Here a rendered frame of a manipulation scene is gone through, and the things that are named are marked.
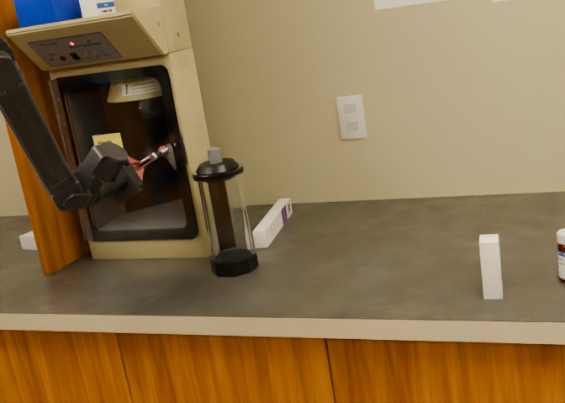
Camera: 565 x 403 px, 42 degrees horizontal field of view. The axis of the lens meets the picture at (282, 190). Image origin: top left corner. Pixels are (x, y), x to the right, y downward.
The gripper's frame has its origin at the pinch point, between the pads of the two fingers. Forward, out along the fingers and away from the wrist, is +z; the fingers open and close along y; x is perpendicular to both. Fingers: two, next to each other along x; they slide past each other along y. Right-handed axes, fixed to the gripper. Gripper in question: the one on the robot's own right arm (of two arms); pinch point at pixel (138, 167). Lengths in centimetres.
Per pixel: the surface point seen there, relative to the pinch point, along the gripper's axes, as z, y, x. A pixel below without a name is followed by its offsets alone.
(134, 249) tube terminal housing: 5.5, -15.4, 17.2
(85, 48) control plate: -1.6, 27.1, -6.0
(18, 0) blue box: -5.8, 42.3, -1.2
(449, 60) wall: 47, -17, -62
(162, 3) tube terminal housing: 5.7, 26.3, -23.6
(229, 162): -3.0, -9.8, -21.6
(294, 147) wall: 48, -16, -14
